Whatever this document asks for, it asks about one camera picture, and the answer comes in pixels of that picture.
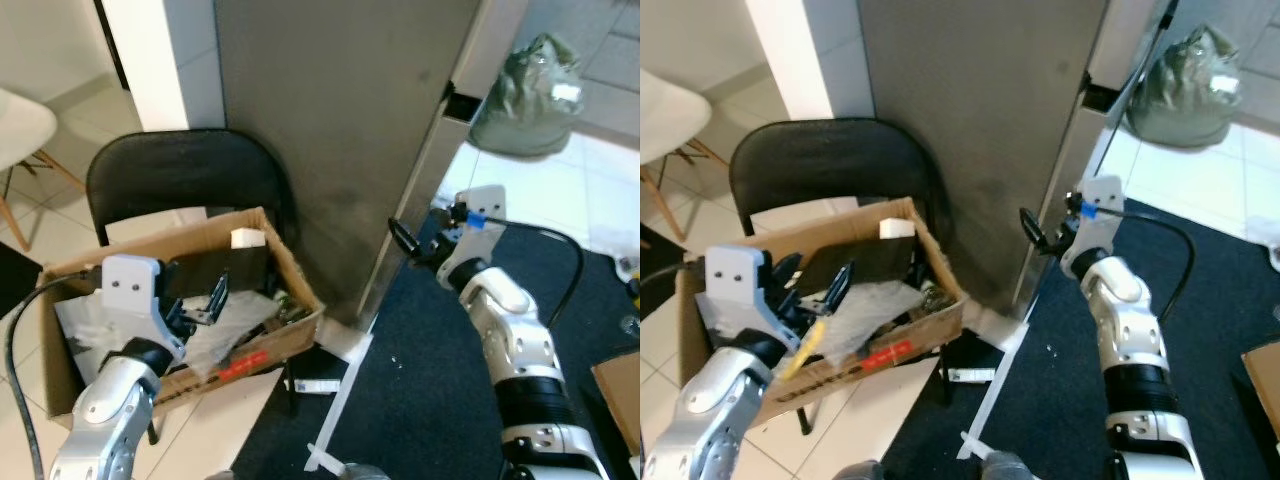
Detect green rubbish bag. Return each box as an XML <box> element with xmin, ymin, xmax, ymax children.
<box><xmin>467</xmin><ymin>33</ymin><xmax>587</xmax><ymax>159</ymax></box>
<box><xmin>1124</xmin><ymin>24</ymin><xmax>1243</xmax><ymax>150</ymax></box>

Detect black flat packaging piece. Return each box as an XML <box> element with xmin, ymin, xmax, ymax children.
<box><xmin>165</xmin><ymin>243</ymin><xmax>273</xmax><ymax>301</ymax></box>
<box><xmin>800</xmin><ymin>235</ymin><xmax>919</xmax><ymax>293</ymax></box>

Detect yellow strip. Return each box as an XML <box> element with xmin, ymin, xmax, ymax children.
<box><xmin>779</xmin><ymin>318</ymin><xmax>828</xmax><ymax>381</ymax></box>

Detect brown cardboard box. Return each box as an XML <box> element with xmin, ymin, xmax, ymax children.
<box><xmin>674</xmin><ymin>196</ymin><xmax>967</xmax><ymax>429</ymax></box>
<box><xmin>38</xmin><ymin>206</ymin><xmax>327</xmax><ymax>419</ymax></box>

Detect black folding chair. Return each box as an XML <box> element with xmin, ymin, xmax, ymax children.
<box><xmin>86</xmin><ymin>128</ymin><xmax>297</xmax><ymax>446</ymax></box>
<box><xmin>727</xmin><ymin>117</ymin><xmax>953</xmax><ymax>436</ymax></box>

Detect grey door panel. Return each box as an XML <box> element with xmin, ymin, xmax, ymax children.
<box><xmin>856</xmin><ymin>0</ymin><xmax>1141</xmax><ymax>316</ymax></box>
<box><xmin>212</xmin><ymin>0</ymin><xmax>493</xmax><ymax>326</ymax></box>

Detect black flat board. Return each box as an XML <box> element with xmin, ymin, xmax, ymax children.
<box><xmin>0</xmin><ymin>240</ymin><xmax>43</xmax><ymax>323</ymax></box>
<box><xmin>640</xmin><ymin>224</ymin><xmax>687</xmax><ymax>293</ymax></box>

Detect dark carpet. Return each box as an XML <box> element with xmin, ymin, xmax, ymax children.
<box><xmin>880</xmin><ymin>198</ymin><xmax>1280</xmax><ymax>480</ymax></box>
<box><xmin>230</xmin><ymin>205</ymin><xmax>641</xmax><ymax>480</ymax></box>

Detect white floor strip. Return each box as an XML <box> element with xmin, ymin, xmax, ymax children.
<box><xmin>304</xmin><ymin>328</ymin><xmax>375</xmax><ymax>473</ymax></box>
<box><xmin>958</xmin><ymin>318</ymin><xmax>1033</xmax><ymax>463</ymax></box>

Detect brown cardboard piece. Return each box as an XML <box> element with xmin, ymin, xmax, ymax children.
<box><xmin>590</xmin><ymin>350</ymin><xmax>641</xmax><ymax>456</ymax></box>
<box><xmin>1241</xmin><ymin>341</ymin><xmax>1280</xmax><ymax>446</ymax></box>

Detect white chair with wooden legs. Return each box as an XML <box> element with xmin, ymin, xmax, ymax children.
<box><xmin>0</xmin><ymin>87</ymin><xmax>89</xmax><ymax>253</ymax></box>
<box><xmin>640</xmin><ymin>67</ymin><xmax>731</xmax><ymax>243</ymax></box>

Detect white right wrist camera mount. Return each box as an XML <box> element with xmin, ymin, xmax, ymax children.
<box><xmin>1058</xmin><ymin>175</ymin><xmax>1127</xmax><ymax>279</ymax></box>
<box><xmin>438</xmin><ymin>185</ymin><xmax>507</xmax><ymax>286</ymax></box>

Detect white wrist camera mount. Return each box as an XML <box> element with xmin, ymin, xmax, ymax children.
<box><xmin>101</xmin><ymin>254</ymin><xmax>169</xmax><ymax>346</ymax></box>
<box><xmin>1058</xmin><ymin>175</ymin><xmax>1127</xmax><ymax>279</ymax></box>
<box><xmin>702</xmin><ymin>244</ymin><xmax>773</xmax><ymax>339</ymax></box>
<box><xmin>438</xmin><ymin>185</ymin><xmax>507</xmax><ymax>286</ymax></box>

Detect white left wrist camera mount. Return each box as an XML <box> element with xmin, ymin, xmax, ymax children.
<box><xmin>101</xmin><ymin>254</ymin><xmax>169</xmax><ymax>346</ymax></box>
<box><xmin>702</xmin><ymin>244</ymin><xmax>773</xmax><ymax>339</ymax></box>

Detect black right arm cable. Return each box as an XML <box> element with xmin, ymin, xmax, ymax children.
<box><xmin>470</xmin><ymin>205</ymin><xmax>587</xmax><ymax>331</ymax></box>
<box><xmin>1090</xmin><ymin>195</ymin><xmax>1198</xmax><ymax>323</ymax></box>

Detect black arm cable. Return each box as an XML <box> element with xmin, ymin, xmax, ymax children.
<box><xmin>4</xmin><ymin>268</ymin><xmax>105</xmax><ymax>480</ymax></box>
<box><xmin>640</xmin><ymin>258</ymin><xmax>707</xmax><ymax>296</ymax></box>
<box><xmin>470</xmin><ymin>205</ymin><xmax>587</xmax><ymax>331</ymax></box>
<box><xmin>1090</xmin><ymin>195</ymin><xmax>1198</xmax><ymax>323</ymax></box>

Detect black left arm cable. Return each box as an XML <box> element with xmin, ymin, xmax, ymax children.
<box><xmin>640</xmin><ymin>258</ymin><xmax>707</xmax><ymax>296</ymax></box>
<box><xmin>4</xmin><ymin>268</ymin><xmax>105</xmax><ymax>480</ymax></box>

